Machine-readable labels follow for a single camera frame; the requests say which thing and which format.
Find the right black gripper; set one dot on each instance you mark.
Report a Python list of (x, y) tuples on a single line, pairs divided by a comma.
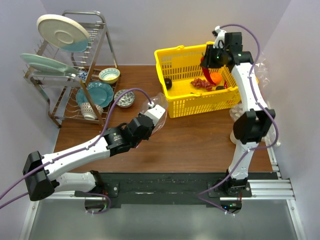
[(208, 61)]

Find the red chili pepper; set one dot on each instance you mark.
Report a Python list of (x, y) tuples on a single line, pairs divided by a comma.
[(206, 72)]

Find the clear zip top bag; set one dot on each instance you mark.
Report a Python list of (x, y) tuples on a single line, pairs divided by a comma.
[(150, 102)]

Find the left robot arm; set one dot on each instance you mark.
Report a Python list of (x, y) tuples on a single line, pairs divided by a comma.
[(41, 172)]

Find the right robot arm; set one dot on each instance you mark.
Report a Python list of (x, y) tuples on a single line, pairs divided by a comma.
[(257, 118)]

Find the clear plastic bag pile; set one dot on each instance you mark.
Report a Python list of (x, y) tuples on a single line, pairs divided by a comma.
[(264, 81)]

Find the polka dot plastic bag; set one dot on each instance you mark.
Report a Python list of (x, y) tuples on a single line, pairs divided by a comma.
[(236, 112)]

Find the orange fruit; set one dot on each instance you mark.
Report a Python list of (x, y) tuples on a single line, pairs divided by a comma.
[(216, 78)]

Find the red grape bunch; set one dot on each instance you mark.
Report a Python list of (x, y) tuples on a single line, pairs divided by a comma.
[(199, 83)]

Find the yellow plastic basket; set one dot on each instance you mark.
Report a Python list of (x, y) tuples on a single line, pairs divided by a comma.
[(182, 65)]

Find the cream ceramic mug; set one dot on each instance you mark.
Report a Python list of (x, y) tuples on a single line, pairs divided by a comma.
[(232, 138)]

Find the dark floral bowl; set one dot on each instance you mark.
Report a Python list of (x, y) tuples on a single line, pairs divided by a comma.
[(126, 100)]

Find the teal patterned bowl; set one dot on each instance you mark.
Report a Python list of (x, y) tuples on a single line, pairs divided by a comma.
[(109, 75)]

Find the teal scalloped plate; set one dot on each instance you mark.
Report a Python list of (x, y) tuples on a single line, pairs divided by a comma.
[(101, 93)]

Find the blue patterned small dish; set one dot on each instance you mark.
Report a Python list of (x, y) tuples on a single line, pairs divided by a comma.
[(83, 74)]

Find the patterned cup in rack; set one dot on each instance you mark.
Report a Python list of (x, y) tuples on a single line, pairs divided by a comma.
[(88, 112)]

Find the metal dish rack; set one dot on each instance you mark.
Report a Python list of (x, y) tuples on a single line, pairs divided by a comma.
[(59, 89)]

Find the white and blue plate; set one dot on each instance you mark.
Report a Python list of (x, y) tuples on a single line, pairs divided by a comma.
[(63, 33)]

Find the pale green plate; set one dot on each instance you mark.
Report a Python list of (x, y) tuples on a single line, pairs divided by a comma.
[(44, 64)]

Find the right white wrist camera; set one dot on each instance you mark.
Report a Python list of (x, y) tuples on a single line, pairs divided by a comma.
[(219, 35)]

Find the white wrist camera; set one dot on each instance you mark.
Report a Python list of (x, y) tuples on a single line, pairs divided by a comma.
[(155, 113), (219, 35)]

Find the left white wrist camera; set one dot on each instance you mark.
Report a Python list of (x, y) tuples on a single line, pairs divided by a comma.
[(155, 113)]

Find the aluminium rail frame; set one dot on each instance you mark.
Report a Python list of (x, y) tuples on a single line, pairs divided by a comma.
[(265, 210)]

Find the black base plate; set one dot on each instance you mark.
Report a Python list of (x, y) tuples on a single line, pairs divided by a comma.
[(158, 188)]

